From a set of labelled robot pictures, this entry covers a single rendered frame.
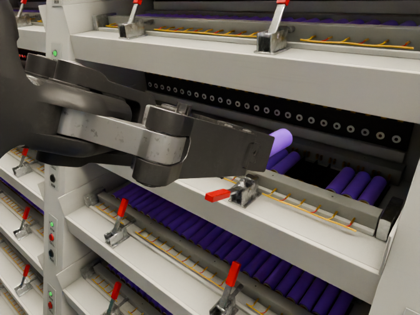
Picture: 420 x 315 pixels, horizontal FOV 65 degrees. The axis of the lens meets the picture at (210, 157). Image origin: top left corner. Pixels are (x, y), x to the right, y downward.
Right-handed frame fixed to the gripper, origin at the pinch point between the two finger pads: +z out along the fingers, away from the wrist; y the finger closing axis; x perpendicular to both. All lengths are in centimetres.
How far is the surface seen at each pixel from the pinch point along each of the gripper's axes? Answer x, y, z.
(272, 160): 1.8, 7.9, 24.0
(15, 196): 40, 96, 30
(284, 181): 3.6, 3.3, 19.8
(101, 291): 43, 41, 28
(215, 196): 6.7, 6.7, 10.1
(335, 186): 2.3, -2.2, 22.9
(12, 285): 64, 82, 28
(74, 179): 19, 50, 20
